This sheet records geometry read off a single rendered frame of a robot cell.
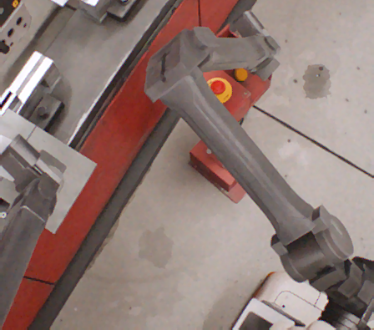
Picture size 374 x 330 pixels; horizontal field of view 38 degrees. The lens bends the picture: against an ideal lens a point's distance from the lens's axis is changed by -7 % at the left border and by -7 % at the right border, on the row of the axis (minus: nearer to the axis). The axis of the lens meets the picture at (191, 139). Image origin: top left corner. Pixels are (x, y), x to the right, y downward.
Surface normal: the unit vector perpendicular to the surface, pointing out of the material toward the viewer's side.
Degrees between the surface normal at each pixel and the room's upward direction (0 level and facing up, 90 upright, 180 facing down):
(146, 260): 0
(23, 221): 51
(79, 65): 0
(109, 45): 0
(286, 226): 43
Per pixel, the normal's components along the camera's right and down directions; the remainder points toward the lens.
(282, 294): -0.04, -0.31
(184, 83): -0.27, 0.38
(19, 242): 0.68, -0.61
